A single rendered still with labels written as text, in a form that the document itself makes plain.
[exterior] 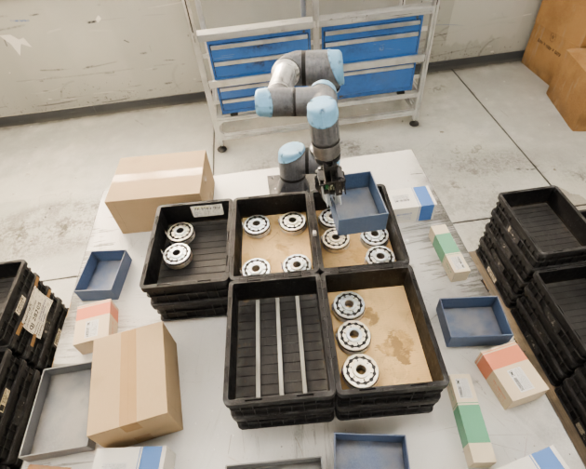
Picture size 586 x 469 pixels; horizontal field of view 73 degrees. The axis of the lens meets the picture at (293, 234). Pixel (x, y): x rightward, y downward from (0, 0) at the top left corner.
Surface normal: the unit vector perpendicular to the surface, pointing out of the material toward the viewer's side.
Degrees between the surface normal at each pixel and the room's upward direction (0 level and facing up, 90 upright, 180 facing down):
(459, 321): 0
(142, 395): 0
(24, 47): 90
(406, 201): 0
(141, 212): 90
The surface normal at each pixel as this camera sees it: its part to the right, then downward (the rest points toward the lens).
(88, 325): -0.07, -0.67
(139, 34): 0.12, 0.73
